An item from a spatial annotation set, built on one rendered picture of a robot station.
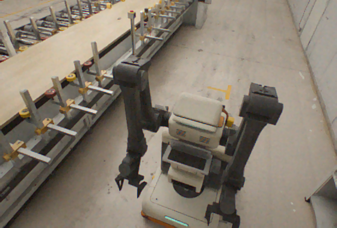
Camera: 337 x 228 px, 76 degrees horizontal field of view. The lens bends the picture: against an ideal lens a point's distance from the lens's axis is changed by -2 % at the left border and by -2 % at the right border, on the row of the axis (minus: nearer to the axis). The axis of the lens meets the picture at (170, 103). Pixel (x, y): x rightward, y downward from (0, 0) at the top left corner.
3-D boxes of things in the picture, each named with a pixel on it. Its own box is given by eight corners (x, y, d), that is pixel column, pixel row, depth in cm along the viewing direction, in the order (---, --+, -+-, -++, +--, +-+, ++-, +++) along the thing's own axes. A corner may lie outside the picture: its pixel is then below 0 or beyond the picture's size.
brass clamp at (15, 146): (27, 147, 143) (24, 142, 139) (10, 163, 133) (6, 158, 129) (20, 144, 144) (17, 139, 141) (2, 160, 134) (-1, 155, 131)
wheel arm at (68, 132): (78, 135, 155) (77, 132, 152) (75, 139, 152) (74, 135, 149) (30, 120, 164) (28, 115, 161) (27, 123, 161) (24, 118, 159)
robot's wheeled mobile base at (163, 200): (166, 157, 234) (167, 143, 218) (224, 177, 220) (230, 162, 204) (139, 218, 185) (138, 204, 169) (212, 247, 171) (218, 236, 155)
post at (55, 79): (73, 122, 185) (57, 74, 154) (70, 125, 183) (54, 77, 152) (70, 121, 186) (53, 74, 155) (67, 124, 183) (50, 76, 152)
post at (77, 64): (90, 104, 203) (79, 59, 173) (88, 107, 201) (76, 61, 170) (87, 103, 204) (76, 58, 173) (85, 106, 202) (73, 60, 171)
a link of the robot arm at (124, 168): (148, 143, 98) (130, 138, 100) (138, 153, 87) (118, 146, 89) (144, 166, 101) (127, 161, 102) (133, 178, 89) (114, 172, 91)
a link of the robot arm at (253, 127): (283, 98, 63) (245, 90, 65) (284, 110, 59) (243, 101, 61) (244, 179, 90) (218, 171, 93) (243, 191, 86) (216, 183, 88)
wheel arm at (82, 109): (98, 114, 173) (97, 110, 170) (95, 117, 171) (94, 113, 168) (53, 101, 183) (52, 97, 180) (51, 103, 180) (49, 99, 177)
